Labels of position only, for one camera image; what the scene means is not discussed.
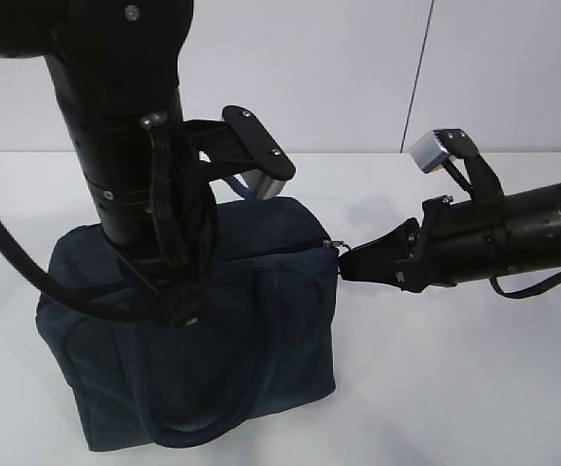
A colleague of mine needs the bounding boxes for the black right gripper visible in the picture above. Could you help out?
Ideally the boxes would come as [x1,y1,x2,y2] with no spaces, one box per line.
[339,196,475,293]

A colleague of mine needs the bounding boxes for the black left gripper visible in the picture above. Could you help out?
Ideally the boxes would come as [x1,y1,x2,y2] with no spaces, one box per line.
[115,227,219,327]

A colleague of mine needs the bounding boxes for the dark blue lunch bag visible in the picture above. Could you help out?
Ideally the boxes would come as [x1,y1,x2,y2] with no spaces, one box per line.
[36,197,338,451]

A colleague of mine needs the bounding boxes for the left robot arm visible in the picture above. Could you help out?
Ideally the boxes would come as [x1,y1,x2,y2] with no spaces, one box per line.
[0,1,218,322]

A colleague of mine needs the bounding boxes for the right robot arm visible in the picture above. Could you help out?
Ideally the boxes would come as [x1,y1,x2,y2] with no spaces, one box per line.
[339,183,561,293]

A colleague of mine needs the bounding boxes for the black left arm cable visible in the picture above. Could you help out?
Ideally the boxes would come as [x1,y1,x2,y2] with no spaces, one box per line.
[0,179,165,324]

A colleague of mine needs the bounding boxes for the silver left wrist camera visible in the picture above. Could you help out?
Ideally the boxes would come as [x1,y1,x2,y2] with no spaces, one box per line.
[185,105,296,200]

